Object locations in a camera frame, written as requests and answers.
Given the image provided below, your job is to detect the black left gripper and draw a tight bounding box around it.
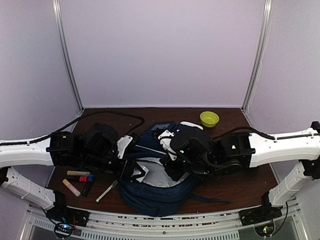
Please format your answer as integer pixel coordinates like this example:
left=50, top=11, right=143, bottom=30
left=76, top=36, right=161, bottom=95
left=80, top=151, right=145, bottom=182

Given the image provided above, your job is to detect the navy blue student backpack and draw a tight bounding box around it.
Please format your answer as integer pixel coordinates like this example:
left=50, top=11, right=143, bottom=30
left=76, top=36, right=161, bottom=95
left=118, top=121, right=226, bottom=217

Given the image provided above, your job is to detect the blue cap marker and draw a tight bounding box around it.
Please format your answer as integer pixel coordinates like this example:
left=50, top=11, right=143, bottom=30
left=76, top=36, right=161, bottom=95
left=81, top=174, right=96, bottom=196

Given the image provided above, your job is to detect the pink highlighter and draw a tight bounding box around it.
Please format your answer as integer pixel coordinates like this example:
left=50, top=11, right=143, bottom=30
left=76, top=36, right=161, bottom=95
left=66, top=175, right=88, bottom=183

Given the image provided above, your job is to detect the yellow highlighter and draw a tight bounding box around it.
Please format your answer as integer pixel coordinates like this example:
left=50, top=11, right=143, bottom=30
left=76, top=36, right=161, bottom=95
left=66, top=170, right=91, bottom=177

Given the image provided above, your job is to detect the beige highlighter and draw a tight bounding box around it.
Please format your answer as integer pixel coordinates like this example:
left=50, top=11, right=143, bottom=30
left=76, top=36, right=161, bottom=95
left=62, top=179, right=81, bottom=197

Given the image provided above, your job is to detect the white power adapter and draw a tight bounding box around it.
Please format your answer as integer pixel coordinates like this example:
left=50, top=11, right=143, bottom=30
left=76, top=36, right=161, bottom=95
left=132, top=163, right=150, bottom=183

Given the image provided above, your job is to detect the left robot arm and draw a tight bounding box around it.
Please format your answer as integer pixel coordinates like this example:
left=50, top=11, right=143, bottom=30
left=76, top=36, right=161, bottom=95
left=0, top=123, right=147, bottom=222

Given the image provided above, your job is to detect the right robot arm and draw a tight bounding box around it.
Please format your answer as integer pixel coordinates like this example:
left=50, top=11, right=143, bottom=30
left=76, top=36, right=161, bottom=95
left=152, top=121, right=320, bottom=221

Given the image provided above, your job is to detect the lime green bowl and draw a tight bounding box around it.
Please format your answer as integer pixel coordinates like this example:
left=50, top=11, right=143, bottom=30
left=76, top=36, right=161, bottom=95
left=199, top=111, right=220, bottom=128

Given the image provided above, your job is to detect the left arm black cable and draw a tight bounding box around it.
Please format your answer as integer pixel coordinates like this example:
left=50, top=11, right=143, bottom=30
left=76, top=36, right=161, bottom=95
left=0, top=111, right=146, bottom=146

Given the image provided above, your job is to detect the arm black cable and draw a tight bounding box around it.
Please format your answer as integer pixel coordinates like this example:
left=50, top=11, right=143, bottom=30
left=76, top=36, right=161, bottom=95
left=212, top=126, right=276, bottom=141
left=0, top=111, right=146, bottom=146

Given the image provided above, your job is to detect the aluminium front rail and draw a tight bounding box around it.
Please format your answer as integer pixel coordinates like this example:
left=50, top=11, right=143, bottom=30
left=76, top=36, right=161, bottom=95
left=21, top=196, right=308, bottom=240

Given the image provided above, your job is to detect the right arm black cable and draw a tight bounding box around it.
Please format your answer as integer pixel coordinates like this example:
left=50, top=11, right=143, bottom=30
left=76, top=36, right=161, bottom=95
left=212, top=126, right=276, bottom=141

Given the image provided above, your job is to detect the aluminium frame post left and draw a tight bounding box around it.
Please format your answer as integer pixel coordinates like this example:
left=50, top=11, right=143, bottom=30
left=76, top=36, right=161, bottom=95
left=52, top=0, right=84, bottom=112

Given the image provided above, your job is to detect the aluminium frame post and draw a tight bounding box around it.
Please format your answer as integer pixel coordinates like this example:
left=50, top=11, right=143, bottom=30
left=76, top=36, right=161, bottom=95
left=52, top=0, right=84, bottom=112
left=241, top=0, right=274, bottom=114

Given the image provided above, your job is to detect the aluminium frame post right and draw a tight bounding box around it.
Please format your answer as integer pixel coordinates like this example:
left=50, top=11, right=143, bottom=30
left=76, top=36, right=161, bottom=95
left=241, top=0, right=274, bottom=114

